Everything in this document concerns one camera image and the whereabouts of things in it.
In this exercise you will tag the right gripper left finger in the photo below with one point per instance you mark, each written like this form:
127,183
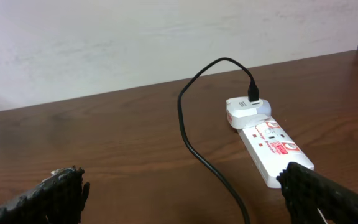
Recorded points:
59,199

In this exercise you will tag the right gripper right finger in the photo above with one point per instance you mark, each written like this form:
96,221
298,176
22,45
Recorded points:
312,198

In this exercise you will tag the white USB charger adapter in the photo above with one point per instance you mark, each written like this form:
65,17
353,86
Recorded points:
241,113

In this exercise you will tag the white power strip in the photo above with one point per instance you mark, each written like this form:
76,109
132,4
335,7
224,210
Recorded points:
272,149

